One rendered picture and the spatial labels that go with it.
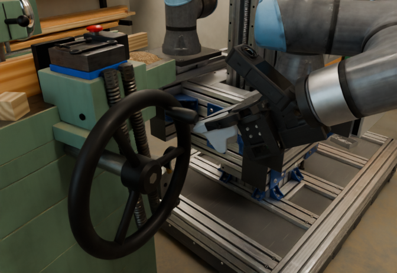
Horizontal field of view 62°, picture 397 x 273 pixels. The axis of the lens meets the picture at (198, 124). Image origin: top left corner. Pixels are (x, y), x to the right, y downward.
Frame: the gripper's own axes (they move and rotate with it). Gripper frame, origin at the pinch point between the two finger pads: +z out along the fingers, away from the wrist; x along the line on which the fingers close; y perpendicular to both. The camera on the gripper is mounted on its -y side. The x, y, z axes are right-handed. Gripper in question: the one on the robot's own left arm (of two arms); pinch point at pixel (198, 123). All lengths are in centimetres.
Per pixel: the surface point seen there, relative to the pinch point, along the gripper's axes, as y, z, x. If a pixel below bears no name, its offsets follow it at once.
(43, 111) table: -13.3, 20.0, -12.1
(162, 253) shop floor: 56, 80, 37
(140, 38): -23, 32, 32
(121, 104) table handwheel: -8.6, 1.8, -11.5
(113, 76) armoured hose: -13.2, 7.2, -5.6
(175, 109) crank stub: -3.9, 1.4, -2.0
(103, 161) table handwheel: -1.1, 15.1, -9.8
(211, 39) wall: -33, 179, 313
